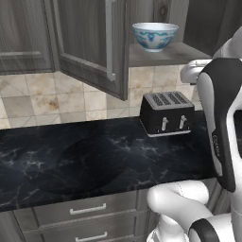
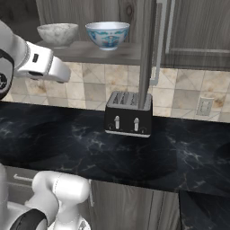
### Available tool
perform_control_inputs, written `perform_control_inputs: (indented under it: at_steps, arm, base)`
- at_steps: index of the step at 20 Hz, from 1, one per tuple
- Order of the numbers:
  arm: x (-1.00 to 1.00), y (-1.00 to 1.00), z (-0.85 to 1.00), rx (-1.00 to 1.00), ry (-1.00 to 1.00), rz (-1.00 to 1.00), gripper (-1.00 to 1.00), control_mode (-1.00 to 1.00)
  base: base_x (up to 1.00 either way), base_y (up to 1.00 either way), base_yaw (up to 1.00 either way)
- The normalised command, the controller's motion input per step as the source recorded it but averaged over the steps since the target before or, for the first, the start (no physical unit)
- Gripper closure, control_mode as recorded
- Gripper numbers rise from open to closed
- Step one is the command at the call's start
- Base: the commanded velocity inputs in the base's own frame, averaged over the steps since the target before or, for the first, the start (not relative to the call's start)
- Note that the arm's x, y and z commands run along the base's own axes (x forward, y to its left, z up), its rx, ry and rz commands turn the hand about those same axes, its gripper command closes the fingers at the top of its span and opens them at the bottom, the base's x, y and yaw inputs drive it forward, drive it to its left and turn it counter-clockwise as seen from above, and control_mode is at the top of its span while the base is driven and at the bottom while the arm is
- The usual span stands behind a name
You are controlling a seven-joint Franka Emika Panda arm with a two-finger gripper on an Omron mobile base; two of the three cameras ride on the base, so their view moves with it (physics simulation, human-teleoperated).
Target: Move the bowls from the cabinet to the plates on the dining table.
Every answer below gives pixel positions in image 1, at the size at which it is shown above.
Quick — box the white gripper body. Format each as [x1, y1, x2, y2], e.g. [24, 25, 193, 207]
[180, 58, 212, 85]

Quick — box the grey wooden cabinet door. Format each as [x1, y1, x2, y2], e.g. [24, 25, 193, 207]
[182, 0, 242, 58]
[51, 0, 130, 101]
[0, 0, 57, 77]

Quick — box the grey wooden base cabinet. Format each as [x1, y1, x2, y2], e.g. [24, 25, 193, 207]
[0, 177, 232, 242]

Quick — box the black four-slot toaster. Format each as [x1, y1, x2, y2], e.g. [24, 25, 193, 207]
[139, 91, 196, 138]

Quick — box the white bowl with blue pattern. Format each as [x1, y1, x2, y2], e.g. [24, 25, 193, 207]
[131, 22, 180, 53]

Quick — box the grey wooden drawer front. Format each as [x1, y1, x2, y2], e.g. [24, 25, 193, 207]
[23, 210, 149, 242]
[32, 189, 139, 228]

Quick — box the grey wooden wall cabinet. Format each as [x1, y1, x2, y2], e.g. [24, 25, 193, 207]
[127, 0, 213, 68]

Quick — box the silver cabinet door handle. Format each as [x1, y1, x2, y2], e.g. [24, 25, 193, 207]
[105, 0, 117, 82]

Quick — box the silver drawer handle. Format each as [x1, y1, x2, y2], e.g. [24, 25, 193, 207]
[69, 202, 108, 216]
[74, 231, 109, 242]

